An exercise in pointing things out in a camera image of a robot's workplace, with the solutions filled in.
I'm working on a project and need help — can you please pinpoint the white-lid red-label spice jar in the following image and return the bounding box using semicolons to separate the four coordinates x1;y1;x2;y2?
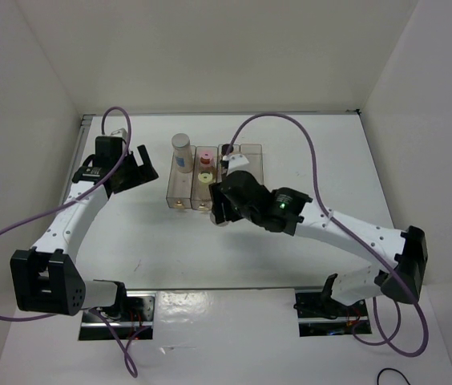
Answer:
209;211;220;225

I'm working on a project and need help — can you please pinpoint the tall silver-lid blue-label spice jar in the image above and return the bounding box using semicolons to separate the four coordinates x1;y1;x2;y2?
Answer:
172;133;194;173

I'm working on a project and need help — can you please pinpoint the yellow-lid spice jar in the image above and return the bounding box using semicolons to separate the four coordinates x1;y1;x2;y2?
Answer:
196;170;215;201

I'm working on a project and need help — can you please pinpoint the pink-lid spice jar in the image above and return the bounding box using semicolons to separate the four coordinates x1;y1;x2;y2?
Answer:
198;151;215;170

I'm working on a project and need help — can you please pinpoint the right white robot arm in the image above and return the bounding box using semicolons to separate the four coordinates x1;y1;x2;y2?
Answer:
209;171;428;315

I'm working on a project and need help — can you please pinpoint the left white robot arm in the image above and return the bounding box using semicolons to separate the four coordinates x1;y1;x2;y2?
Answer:
10;129;158;321

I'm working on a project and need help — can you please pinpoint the clear bin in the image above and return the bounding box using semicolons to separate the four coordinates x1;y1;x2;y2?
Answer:
216;144;245;184
191;146;218;211
166;157;193;209
240;144;264;184

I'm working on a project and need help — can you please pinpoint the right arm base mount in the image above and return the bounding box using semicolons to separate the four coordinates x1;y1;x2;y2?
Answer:
293;290;372;337

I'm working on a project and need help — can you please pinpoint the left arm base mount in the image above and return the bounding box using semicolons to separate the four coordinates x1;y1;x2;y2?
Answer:
78;290;156;342

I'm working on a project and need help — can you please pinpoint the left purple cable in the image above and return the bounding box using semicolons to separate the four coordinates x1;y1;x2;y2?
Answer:
0;106;139;379

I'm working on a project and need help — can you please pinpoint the purple cable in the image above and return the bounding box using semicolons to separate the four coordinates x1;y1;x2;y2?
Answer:
0;106;139;379
225;113;430;358

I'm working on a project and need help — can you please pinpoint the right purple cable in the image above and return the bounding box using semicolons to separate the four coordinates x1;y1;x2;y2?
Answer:
225;113;430;358

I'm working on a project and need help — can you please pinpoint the black cable on floor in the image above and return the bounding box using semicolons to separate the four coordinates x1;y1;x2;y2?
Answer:
377;367;411;385

